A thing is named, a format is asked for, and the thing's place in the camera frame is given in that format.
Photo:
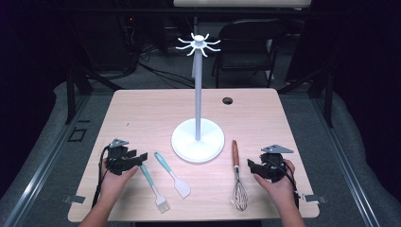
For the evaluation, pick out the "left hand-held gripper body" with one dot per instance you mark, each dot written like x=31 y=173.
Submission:
x=117 y=159

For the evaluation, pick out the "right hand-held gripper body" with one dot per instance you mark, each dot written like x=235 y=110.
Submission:
x=272 y=165

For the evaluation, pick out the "white utensil rack stand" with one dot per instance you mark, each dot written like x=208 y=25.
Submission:
x=198 y=94

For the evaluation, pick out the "person's right hand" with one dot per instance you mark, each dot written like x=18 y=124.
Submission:
x=279 y=189

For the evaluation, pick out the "person's left hand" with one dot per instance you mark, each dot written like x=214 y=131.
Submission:
x=115 y=186

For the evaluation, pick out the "black metal stand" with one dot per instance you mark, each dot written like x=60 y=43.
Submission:
x=329 y=97
x=71 y=94

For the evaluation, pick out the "black folding chair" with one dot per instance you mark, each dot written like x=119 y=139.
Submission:
x=249 y=41

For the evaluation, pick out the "grey metal table bracket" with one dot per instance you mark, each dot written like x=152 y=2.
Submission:
x=75 y=199
x=315 y=198

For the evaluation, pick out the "aluminium floor rail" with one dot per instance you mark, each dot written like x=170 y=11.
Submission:
x=41 y=170
x=346 y=170

